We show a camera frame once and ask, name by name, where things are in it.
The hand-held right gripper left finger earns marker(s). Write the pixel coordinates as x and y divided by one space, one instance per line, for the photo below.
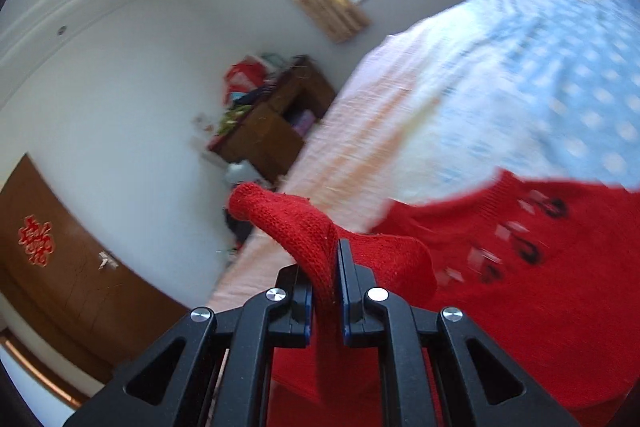
300 307

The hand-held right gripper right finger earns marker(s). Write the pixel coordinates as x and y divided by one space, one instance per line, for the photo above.
351 302

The red knitted sweater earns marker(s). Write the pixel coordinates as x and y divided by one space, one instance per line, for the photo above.
525 332

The white container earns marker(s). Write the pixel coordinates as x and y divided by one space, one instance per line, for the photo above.
239 174

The wooden desk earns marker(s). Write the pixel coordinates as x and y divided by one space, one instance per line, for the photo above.
260 132

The green bag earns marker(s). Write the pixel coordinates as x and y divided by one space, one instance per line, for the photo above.
232 118

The wooden door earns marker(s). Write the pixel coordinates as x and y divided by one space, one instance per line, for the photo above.
75 277

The red bag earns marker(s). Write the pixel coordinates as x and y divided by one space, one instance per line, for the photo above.
244 79

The red knot door decoration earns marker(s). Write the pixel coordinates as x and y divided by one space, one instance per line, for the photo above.
36 239

